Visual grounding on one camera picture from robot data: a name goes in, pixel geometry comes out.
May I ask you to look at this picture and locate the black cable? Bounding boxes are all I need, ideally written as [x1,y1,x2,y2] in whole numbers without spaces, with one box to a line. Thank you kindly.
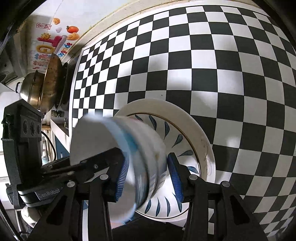
[41,131,57,163]

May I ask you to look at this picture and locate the white bowl coloured dots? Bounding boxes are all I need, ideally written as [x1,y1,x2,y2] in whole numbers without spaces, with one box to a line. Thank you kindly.
[70,114,167,223]

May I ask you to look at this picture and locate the steel pot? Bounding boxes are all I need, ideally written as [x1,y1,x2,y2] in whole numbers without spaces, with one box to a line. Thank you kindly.
[15,70,45,110]

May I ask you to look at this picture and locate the dark wok pan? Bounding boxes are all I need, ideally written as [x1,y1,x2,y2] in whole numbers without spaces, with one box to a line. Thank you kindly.
[40,53,68,114]

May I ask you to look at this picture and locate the blue leaf pattern plate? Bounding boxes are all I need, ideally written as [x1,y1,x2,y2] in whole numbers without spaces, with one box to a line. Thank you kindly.
[130,113,201,221]

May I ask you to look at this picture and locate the white plate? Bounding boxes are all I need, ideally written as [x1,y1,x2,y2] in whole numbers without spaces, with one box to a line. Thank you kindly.
[116,99,216,222]

